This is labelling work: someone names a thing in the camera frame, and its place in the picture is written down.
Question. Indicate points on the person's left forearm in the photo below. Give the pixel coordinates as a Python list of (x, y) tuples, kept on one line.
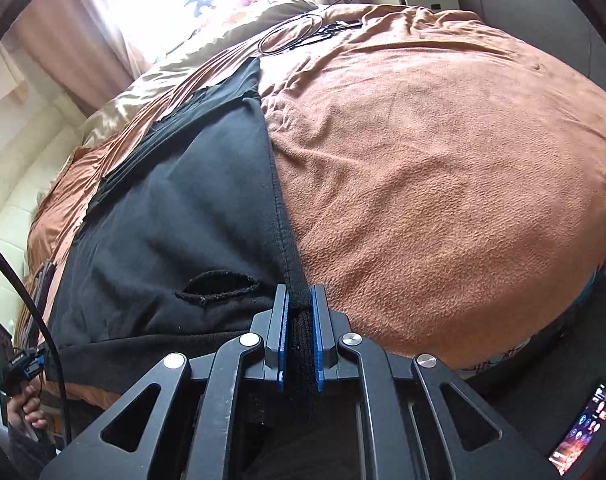
[(28, 452)]

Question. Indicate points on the beige satin duvet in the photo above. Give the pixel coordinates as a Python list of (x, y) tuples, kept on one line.
[(133, 100)]

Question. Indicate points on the orange-brown fleece blanket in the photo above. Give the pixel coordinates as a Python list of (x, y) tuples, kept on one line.
[(433, 185)]

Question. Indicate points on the cream padded headboard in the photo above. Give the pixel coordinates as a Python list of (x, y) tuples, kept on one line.
[(13, 200)]

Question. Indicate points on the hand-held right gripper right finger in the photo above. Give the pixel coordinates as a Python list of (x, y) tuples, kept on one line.
[(317, 350)]

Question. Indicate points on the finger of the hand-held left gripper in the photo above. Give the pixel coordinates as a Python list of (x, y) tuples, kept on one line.
[(42, 285)]

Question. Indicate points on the black sweatshirt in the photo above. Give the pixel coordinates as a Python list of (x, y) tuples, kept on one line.
[(183, 210)]

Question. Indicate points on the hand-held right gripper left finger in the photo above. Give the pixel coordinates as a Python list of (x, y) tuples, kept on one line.
[(283, 345)]

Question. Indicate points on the smartphone with lit screen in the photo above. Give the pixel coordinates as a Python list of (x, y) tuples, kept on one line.
[(583, 425)]

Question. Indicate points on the person's left hand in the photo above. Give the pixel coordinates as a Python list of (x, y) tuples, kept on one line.
[(30, 415)]

